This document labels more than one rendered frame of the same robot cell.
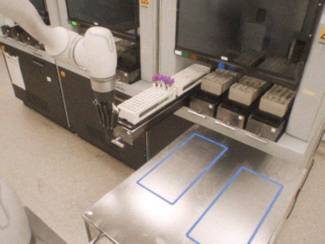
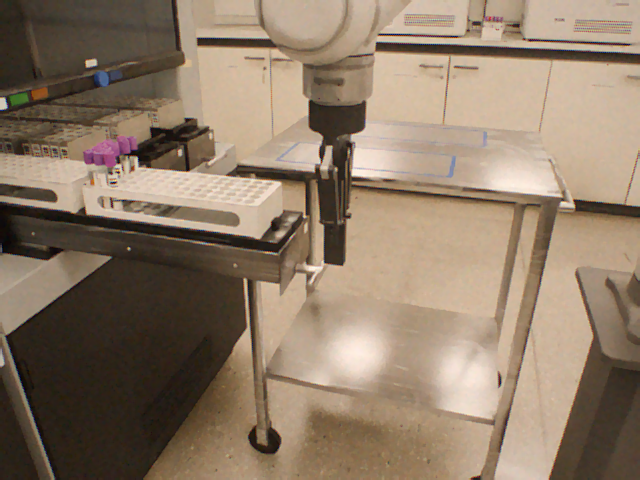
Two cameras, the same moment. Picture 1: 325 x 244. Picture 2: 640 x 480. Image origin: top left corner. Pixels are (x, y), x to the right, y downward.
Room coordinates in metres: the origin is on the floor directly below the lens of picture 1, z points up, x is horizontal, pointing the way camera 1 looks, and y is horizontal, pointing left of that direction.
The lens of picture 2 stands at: (1.19, 0.83, 1.13)
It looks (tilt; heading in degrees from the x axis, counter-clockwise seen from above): 26 degrees down; 250
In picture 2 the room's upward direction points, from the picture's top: straight up
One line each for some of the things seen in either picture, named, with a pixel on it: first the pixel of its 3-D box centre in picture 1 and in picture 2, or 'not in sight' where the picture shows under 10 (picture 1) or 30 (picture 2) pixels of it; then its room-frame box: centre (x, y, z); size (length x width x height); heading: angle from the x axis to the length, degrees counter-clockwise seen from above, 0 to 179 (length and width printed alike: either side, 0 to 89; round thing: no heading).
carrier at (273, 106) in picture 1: (272, 106); (168, 115); (1.09, -0.48, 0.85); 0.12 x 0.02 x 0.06; 52
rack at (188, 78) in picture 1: (187, 79); (23, 182); (1.38, -0.13, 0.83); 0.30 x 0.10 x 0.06; 143
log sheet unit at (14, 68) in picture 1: (13, 70); not in sight; (2.35, 1.33, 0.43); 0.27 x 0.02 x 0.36; 53
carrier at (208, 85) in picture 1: (212, 86); (85, 150); (1.27, -0.24, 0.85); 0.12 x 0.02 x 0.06; 53
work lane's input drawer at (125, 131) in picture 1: (166, 101); (114, 223); (1.23, -0.02, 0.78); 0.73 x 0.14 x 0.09; 143
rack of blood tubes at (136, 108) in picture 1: (148, 103); (182, 202); (1.13, 0.07, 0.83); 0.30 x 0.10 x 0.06; 143
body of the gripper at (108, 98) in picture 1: (105, 99); (336, 134); (0.93, 0.21, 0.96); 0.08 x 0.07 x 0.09; 53
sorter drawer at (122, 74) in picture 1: (154, 58); not in sight; (1.80, 0.06, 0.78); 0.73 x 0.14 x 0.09; 143
